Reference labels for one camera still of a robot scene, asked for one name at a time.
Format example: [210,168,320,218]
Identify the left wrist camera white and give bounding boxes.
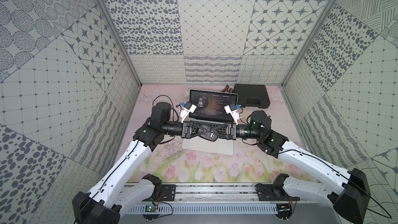
[179,102,197,123]

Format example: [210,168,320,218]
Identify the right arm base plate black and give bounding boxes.
[255,184,300,202]

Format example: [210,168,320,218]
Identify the silver laptop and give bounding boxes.
[182,89,238,156]

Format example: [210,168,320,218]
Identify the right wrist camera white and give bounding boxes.
[224,104,241,124]

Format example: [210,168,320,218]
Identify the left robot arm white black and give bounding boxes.
[72,102,221,224]

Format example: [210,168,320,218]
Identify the aluminium mounting rail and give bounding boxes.
[172,177,330,204]

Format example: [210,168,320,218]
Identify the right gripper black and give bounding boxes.
[210,122,262,141]

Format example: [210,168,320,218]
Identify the small red brown object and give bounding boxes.
[222,85,234,93]

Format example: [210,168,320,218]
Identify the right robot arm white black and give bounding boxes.
[198,111,373,224]

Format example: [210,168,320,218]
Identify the black plastic tool case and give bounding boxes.
[234,84,271,108]

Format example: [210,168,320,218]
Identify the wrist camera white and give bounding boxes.
[179,102,197,123]
[224,104,241,124]

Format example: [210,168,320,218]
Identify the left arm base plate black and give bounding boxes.
[143,184,176,202]

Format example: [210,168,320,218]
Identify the black wireless mouse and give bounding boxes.
[199,131,220,142]

